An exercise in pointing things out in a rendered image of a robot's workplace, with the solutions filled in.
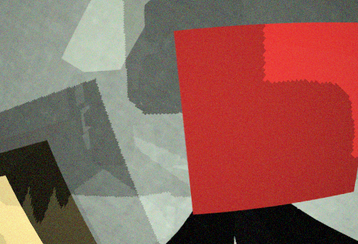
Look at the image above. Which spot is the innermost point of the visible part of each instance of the red square block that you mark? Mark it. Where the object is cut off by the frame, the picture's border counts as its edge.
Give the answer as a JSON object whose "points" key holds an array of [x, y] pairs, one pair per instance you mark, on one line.
{"points": [[270, 113]]}

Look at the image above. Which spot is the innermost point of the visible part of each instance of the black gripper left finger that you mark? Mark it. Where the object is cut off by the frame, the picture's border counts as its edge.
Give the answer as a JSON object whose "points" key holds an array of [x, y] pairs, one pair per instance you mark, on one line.
{"points": [[207, 228]]}

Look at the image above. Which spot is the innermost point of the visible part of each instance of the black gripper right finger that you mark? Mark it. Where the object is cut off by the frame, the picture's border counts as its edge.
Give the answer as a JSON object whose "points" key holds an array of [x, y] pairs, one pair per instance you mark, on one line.
{"points": [[284, 224]]}

